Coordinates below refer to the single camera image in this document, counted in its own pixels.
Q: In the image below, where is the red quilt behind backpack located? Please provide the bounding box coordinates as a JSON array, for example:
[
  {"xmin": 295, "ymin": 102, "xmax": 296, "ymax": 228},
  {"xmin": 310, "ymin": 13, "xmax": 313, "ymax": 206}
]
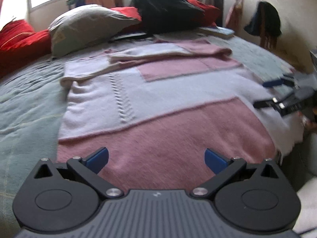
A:
[{"xmin": 111, "ymin": 0, "xmax": 221, "ymax": 30}]

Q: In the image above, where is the right pink curtain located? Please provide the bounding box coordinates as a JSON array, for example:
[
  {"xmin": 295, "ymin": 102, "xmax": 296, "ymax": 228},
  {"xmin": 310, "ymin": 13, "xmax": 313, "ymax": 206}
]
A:
[{"xmin": 226, "ymin": 0, "xmax": 244, "ymax": 32}]

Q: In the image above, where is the black backpack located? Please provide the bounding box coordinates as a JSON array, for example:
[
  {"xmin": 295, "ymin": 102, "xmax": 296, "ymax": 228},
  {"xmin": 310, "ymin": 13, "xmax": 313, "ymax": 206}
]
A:
[{"xmin": 110, "ymin": 0, "xmax": 206, "ymax": 42}]

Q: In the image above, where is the green plaid bed blanket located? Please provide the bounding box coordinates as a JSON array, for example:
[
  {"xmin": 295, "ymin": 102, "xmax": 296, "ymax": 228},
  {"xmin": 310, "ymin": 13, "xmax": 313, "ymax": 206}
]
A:
[{"xmin": 1, "ymin": 36, "xmax": 304, "ymax": 237}]

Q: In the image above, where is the grey pillow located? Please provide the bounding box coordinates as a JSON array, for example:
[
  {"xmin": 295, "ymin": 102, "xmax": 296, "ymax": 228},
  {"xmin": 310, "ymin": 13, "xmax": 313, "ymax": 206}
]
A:
[{"xmin": 48, "ymin": 4, "xmax": 140, "ymax": 58}]

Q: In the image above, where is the pink and white sweater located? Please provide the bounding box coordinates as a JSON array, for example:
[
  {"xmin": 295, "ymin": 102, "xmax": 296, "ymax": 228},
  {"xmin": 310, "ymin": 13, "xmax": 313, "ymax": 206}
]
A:
[{"xmin": 57, "ymin": 40, "xmax": 304, "ymax": 190}]

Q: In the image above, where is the person's right hand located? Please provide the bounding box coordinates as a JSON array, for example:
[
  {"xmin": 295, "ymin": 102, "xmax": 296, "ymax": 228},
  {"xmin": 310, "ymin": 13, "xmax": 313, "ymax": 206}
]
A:
[{"xmin": 299, "ymin": 112, "xmax": 317, "ymax": 132}]

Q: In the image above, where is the wooden chair with clothes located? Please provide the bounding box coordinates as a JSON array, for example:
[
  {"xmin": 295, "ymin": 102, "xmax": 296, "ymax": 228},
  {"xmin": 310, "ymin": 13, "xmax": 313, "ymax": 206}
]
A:
[{"xmin": 244, "ymin": 1, "xmax": 282, "ymax": 49}]

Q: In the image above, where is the paperback book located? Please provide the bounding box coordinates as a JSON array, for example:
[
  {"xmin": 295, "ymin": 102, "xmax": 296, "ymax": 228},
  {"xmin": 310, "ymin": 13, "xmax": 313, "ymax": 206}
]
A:
[{"xmin": 196, "ymin": 27, "xmax": 235, "ymax": 39}]

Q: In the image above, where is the red pillow at headboard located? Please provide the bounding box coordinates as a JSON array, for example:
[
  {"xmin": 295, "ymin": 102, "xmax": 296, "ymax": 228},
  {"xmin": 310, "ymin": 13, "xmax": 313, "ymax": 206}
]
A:
[{"xmin": 0, "ymin": 20, "xmax": 51, "ymax": 78}]

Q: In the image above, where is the white fleece left sleeve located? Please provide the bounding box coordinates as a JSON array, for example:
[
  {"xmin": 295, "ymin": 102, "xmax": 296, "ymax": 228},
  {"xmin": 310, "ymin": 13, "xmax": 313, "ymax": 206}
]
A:
[{"xmin": 293, "ymin": 178, "xmax": 316, "ymax": 234}]

